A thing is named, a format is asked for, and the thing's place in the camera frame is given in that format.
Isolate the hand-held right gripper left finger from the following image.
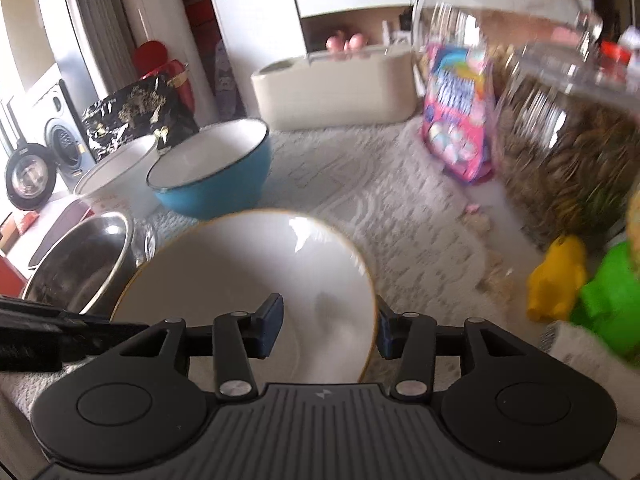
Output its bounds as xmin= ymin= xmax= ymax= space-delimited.
xmin=120 ymin=294 xmax=285 ymax=402

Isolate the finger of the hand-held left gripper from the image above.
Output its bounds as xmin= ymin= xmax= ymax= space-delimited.
xmin=0 ymin=296 xmax=151 ymax=373

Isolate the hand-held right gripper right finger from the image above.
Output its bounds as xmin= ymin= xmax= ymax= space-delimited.
xmin=375 ymin=295 xmax=541 ymax=402

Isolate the blue bowl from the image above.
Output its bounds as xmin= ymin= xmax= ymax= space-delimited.
xmin=146 ymin=118 xmax=273 ymax=221

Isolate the plain white bowl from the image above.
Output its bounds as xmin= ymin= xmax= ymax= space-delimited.
xmin=73 ymin=134 xmax=162 ymax=218

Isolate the white lace tablecloth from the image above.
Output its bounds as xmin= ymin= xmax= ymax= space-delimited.
xmin=0 ymin=115 xmax=640 ymax=461

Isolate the yellow toy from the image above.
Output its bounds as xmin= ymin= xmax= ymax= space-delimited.
xmin=527 ymin=234 xmax=588 ymax=322

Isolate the washing machine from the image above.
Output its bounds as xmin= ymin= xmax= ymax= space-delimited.
xmin=30 ymin=65 xmax=98 ymax=181

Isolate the pink marshmallow bag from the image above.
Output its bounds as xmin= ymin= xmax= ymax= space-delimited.
xmin=420 ymin=42 xmax=496 ymax=186

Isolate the green toy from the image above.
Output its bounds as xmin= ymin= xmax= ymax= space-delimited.
xmin=570 ymin=242 xmax=640 ymax=361

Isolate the cream rectangular container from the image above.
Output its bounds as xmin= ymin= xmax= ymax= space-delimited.
xmin=250 ymin=45 xmax=426 ymax=131

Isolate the black snack bag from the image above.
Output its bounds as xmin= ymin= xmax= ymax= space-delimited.
xmin=81 ymin=71 xmax=200 ymax=158

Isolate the dark patterned board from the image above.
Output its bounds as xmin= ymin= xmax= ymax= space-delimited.
xmin=215 ymin=40 xmax=246 ymax=116

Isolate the clear jar of dried herbs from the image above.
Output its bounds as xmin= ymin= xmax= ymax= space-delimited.
xmin=492 ymin=42 xmax=640 ymax=251

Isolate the pink ball ornament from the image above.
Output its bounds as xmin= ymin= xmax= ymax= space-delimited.
xmin=325 ymin=32 xmax=368 ymax=53

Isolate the red vase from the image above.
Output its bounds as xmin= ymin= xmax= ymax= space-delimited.
xmin=132 ymin=40 xmax=196 ymax=113

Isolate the clear jar of nuts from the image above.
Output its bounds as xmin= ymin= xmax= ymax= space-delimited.
xmin=411 ymin=0 xmax=603 ymax=96

